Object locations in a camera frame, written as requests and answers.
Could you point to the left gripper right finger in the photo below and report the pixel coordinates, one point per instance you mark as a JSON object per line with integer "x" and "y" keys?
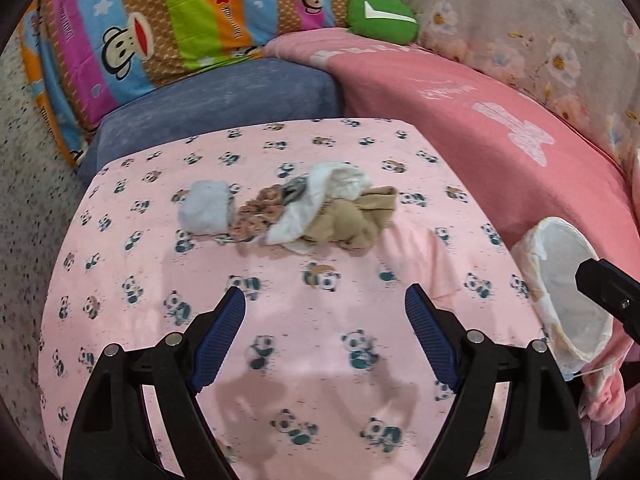
{"x": 540, "y": 436}

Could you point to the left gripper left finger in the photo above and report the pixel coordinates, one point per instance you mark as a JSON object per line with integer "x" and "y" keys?
{"x": 111, "y": 436}

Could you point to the pink tissue sheet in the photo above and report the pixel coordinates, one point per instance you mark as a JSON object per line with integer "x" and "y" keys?
{"x": 406, "y": 253}

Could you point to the white sock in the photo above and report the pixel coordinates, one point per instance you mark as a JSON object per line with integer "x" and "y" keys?
{"x": 207, "y": 209}

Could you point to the pink fleece blanket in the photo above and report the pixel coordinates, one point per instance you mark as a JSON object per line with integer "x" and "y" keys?
{"x": 477, "y": 164}

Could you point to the brown pink scrunchie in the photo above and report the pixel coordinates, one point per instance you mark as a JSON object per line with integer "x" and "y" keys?
{"x": 256, "y": 216}

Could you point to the beige knotted stocking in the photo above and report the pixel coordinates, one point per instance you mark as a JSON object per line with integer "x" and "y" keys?
{"x": 353, "y": 225}

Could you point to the pink panda print sheet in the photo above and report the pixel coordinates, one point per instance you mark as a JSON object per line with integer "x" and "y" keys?
{"x": 325, "y": 379}

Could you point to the white crumpled cloth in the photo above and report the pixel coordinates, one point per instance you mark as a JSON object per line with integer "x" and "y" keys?
{"x": 324, "y": 181}

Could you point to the grey hair clip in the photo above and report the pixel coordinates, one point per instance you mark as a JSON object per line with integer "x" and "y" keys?
{"x": 293, "y": 190}

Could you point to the green checkmark plush cushion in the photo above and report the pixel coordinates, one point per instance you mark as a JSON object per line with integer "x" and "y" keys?
{"x": 386, "y": 20}

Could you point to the blue-grey cushion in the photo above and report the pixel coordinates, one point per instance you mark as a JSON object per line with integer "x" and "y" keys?
{"x": 238, "y": 95}

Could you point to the striped monkey cartoon pillow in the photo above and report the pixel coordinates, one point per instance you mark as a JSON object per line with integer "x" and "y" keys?
{"x": 85, "y": 58}

